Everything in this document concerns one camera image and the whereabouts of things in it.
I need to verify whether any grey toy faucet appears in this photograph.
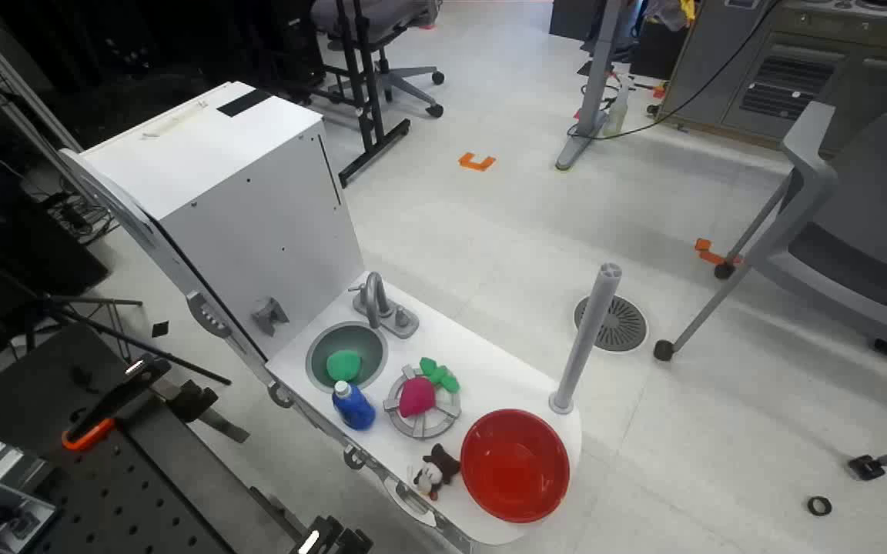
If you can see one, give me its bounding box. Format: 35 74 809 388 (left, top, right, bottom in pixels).
353 270 420 340

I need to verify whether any green toy leaf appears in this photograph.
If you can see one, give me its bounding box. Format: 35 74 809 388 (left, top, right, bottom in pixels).
420 358 463 395

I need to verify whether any orange floor tape marker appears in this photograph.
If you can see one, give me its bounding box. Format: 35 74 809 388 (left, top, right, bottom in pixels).
459 152 496 172

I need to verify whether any green sink basin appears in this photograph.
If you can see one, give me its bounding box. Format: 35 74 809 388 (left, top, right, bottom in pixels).
304 323 384 388

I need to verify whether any pink toy food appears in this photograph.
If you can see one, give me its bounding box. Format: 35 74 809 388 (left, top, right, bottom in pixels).
401 376 438 419

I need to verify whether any green toy vegetable in sink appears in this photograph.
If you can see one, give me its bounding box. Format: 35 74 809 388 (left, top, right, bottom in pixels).
322 350 363 383

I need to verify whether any blue bottle white cap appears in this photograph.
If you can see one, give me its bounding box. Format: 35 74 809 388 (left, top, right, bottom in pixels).
334 383 375 432

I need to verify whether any grey upright pole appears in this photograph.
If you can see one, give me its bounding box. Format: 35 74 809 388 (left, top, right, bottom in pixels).
548 261 621 416

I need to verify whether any round floor drain cover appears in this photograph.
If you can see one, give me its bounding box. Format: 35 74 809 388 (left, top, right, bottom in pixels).
593 296 647 350

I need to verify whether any small dark toy figure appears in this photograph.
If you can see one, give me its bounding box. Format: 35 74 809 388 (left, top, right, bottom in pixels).
413 444 459 498

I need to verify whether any grey desk leg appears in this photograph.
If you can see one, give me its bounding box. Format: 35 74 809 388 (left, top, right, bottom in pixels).
555 0 628 172

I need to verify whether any red plastic bowl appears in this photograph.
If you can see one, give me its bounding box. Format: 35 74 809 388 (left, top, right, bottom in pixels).
459 411 573 522

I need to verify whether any white toy kitchen cabinet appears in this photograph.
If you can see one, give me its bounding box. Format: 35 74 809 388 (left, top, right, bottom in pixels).
61 83 583 544

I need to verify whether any orange tape under chair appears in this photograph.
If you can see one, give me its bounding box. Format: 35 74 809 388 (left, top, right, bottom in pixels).
692 236 723 265

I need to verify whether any grey desk cabinet background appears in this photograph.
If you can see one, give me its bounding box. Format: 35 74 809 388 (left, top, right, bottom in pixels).
659 0 887 142

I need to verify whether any black perforated breadboard table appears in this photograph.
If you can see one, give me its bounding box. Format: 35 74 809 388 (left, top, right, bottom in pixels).
0 411 303 554

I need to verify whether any grey office chair right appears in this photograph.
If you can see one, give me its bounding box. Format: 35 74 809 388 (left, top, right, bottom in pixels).
651 60 887 482

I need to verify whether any black tripod stand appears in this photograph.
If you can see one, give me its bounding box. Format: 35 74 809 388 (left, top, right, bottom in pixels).
0 19 233 392

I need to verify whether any black clamp orange handle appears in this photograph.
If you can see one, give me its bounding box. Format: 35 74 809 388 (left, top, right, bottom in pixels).
60 358 170 453

